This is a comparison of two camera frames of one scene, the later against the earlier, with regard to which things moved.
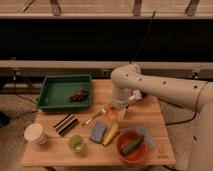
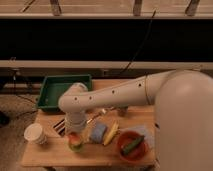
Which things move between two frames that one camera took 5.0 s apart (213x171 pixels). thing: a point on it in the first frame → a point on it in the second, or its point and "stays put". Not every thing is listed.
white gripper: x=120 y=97 → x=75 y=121
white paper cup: x=34 y=133 stays put
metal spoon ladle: x=103 y=111 stays put
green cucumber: x=132 y=145 stays put
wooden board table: x=102 y=135 stays put
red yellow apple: x=111 y=113 → x=74 y=138
